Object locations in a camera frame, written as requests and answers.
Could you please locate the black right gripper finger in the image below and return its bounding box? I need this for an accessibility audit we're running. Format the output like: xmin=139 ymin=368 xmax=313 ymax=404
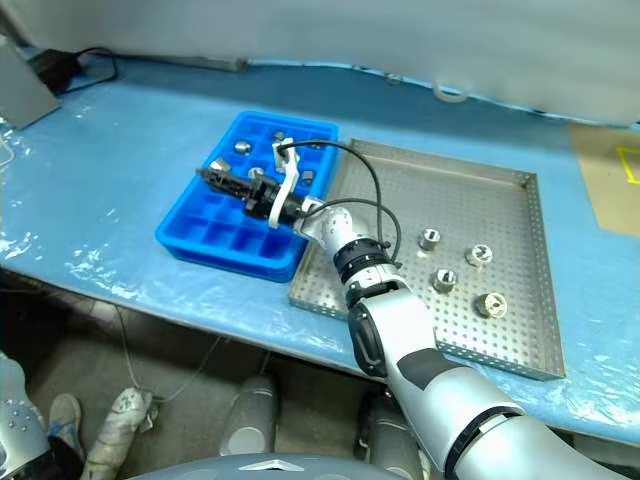
xmin=208 ymin=179 xmax=251 ymax=201
xmin=196 ymin=167 xmax=252 ymax=191

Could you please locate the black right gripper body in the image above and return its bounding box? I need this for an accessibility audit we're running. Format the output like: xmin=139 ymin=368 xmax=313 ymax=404
xmin=243 ymin=178 xmax=282 ymax=221

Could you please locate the blue compartment tray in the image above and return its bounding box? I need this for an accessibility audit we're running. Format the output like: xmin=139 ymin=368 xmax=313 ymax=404
xmin=154 ymin=110 xmax=341 ymax=285

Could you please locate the perforated steel tray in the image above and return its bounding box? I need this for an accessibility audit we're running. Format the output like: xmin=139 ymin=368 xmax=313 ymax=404
xmin=288 ymin=138 xmax=567 ymax=382

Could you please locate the blue plastic table cover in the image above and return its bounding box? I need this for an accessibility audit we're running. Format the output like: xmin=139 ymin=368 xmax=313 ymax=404
xmin=0 ymin=44 xmax=640 ymax=444

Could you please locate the black power adapter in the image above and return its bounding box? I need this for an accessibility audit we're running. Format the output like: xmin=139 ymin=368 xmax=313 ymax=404
xmin=29 ymin=48 xmax=81 ymax=96

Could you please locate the grey rounded robot leg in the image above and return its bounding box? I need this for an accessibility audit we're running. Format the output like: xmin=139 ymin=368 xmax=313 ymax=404
xmin=353 ymin=392 xmax=427 ymax=480
xmin=219 ymin=374 xmax=279 ymax=459

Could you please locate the grey metal panel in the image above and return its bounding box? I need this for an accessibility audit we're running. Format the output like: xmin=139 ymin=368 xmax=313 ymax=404
xmin=0 ymin=37 xmax=62 ymax=130

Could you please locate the dirty white shoe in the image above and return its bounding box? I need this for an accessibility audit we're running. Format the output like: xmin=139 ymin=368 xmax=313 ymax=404
xmin=82 ymin=387 xmax=161 ymax=480

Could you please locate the grey robot chest shell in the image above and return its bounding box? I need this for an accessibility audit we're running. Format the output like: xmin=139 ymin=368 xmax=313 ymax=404
xmin=124 ymin=452 xmax=426 ymax=480

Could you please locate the white and blue shoe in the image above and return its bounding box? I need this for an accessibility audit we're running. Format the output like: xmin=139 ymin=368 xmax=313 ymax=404
xmin=47 ymin=392 xmax=84 ymax=451

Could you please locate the brown cardboard sheet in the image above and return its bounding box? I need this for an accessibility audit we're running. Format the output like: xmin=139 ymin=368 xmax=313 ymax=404
xmin=569 ymin=122 xmax=640 ymax=234

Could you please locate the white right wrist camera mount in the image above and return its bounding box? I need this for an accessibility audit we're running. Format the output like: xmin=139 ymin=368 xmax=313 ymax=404
xmin=267 ymin=141 xmax=302 ymax=230

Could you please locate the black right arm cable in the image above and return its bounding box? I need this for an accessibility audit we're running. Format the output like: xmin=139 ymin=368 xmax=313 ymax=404
xmin=276 ymin=141 xmax=405 ymax=269

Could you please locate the black power cable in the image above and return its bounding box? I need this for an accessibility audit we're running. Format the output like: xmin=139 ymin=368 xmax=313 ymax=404
xmin=73 ymin=46 xmax=120 ymax=95

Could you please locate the thin white floor cable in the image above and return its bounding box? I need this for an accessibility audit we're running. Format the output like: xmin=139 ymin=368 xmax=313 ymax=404
xmin=113 ymin=303 xmax=224 ymax=404

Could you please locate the white tape ring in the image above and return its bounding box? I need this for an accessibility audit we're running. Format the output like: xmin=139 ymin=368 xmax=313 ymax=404
xmin=433 ymin=82 xmax=469 ymax=105

